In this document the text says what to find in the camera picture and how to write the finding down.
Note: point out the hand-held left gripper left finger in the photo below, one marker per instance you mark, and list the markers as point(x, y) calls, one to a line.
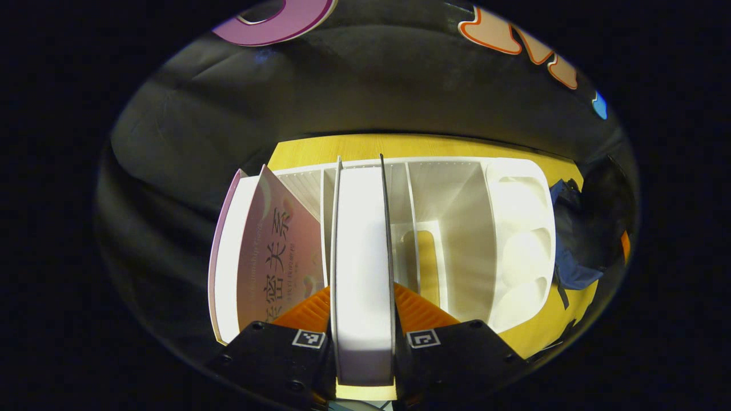
point(274, 354)

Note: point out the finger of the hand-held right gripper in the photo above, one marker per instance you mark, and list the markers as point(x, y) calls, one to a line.
point(625, 245)

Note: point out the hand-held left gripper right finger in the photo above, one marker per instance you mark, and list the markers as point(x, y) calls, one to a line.
point(457, 354)

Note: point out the blue schoolbag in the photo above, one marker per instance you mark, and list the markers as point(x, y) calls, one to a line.
point(571, 268)

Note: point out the pink book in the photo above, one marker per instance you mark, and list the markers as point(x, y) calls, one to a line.
point(274, 257)

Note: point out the white plastic bookshelf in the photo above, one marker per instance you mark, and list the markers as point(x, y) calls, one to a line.
point(514, 228)

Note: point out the black backdrop cloth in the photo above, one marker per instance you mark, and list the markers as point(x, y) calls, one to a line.
point(342, 85)

